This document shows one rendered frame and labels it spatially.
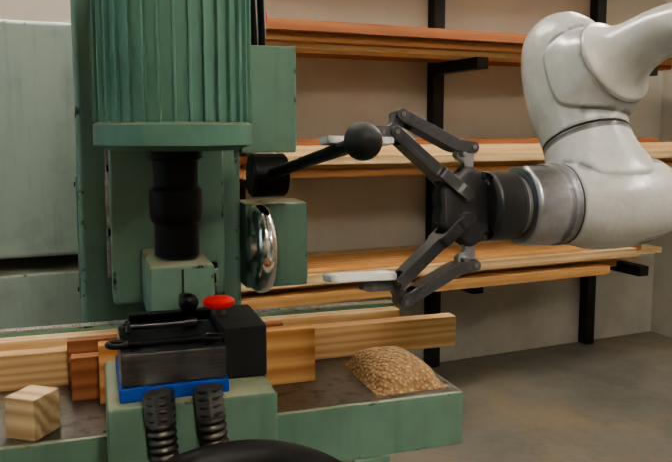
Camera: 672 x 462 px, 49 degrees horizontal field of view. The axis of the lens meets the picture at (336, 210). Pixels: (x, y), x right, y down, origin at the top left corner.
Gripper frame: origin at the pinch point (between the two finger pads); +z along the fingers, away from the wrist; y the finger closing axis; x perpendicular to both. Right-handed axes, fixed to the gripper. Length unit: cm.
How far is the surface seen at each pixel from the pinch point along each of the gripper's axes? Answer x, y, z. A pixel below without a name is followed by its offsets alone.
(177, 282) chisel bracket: -11.7, -7.7, 14.6
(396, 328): -16.6, -15.7, -13.2
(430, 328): -16.6, -16.0, -17.9
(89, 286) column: -34.9, -10.2, 24.0
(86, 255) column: -34.6, -6.0, 24.3
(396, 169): -206, 11, -93
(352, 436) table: -1.6, -23.5, -1.8
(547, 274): -219, -37, -172
